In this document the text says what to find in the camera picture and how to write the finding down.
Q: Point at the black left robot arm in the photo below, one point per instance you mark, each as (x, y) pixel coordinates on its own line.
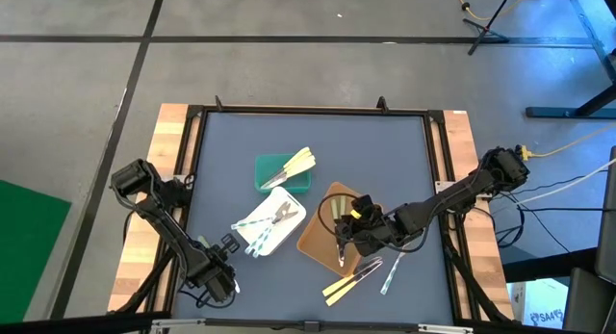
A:
(163, 223)

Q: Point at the dark grey cabinet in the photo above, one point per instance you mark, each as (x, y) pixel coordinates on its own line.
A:
(606, 238)

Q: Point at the white printed box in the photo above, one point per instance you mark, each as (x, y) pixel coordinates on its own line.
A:
(539, 305)

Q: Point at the black table frame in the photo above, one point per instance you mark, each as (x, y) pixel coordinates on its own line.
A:
(289, 110)

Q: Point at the black frame clamp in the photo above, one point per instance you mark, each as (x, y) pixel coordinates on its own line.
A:
(382, 104)
(219, 105)

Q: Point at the black desk leg frame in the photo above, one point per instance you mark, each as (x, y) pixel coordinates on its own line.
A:
(553, 112)

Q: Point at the green plastic bin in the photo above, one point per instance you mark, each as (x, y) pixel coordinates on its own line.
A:
(264, 163)

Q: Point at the aluminium crossbar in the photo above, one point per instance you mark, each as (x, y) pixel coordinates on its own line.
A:
(192, 321)

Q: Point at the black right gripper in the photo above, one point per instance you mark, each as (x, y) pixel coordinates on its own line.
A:
(375, 233)

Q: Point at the white plastic bin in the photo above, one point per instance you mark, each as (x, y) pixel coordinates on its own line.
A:
(289, 230)

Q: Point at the brown wooden tray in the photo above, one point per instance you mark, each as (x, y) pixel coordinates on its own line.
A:
(313, 242)

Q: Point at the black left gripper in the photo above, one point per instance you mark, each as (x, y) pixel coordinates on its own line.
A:
(214, 274)

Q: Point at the green floor mat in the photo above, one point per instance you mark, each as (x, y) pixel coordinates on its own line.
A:
(29, 252)

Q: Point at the black table-level camera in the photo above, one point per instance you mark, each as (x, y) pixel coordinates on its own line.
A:
(311, 326)

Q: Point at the silver base bracket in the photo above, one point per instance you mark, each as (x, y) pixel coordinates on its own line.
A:
(440, 187)

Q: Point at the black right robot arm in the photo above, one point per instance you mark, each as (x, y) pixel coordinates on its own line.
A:
(457, 194)

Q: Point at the black tripod stand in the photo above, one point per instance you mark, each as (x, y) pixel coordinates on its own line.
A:
(486, 30)

